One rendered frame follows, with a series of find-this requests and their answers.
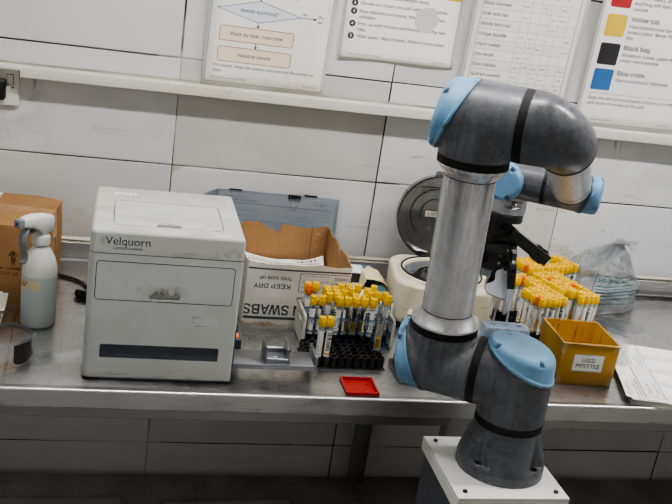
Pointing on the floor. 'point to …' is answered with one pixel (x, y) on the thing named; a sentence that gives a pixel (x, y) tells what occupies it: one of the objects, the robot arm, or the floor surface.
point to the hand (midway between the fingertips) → (497, 302)
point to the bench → (292, 410)
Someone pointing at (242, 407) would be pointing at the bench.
